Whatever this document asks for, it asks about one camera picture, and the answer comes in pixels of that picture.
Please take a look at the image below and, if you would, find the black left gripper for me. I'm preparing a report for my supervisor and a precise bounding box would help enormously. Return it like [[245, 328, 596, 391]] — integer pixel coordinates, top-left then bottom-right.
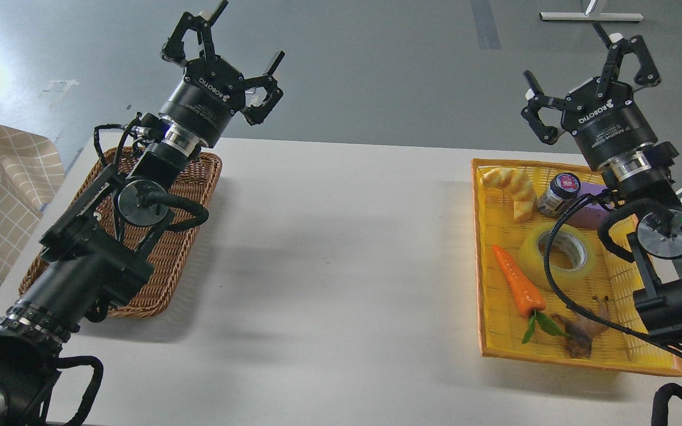
[[158, 0, 286, 149]]

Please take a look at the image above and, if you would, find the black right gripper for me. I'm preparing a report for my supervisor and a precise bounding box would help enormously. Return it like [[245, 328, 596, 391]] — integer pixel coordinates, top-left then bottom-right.
[[520, 22, 661, 170]]

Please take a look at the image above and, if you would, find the yellow tape roll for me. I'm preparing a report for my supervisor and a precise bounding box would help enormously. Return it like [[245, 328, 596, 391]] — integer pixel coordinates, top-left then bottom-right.
[[517, 222, 597, 291]]

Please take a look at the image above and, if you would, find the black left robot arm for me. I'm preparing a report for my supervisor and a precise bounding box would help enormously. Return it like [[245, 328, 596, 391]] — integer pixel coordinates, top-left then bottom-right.
[[0, 1, 285, 425]]

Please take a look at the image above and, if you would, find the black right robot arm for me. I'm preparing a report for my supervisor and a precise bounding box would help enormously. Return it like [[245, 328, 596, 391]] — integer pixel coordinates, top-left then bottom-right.
[[520, 21, 682, 425]]

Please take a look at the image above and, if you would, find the white metal stand base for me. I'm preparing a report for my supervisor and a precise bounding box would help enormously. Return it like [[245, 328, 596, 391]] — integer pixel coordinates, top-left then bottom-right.
[[538, 1, 644, 22]]

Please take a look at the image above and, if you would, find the small dark jar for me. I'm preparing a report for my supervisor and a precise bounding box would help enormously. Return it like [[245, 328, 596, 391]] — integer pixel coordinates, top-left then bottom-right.
[[536, 173, 581, 218]]

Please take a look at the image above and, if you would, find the purple foam block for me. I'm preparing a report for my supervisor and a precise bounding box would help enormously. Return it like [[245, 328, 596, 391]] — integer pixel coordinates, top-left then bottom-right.
[[565, 182, 609, 230]]

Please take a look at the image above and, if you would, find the toy croissant bread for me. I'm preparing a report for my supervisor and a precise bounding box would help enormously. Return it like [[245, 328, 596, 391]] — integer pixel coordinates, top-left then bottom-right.
[[481, 167, 538, 222]]

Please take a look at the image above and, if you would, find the yellow plastic basket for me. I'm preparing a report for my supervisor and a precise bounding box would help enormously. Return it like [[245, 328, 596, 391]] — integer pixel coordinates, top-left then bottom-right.
[[471, 159, 682, 377]]

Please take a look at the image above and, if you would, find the orange toy carrot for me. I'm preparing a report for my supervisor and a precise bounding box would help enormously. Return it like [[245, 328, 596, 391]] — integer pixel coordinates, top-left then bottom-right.
[[491, 244, 571, 344]]

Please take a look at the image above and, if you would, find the brown toy animal figure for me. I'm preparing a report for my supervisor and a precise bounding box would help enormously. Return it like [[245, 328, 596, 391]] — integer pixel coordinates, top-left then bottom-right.
[[552, 312, 609, 359]]

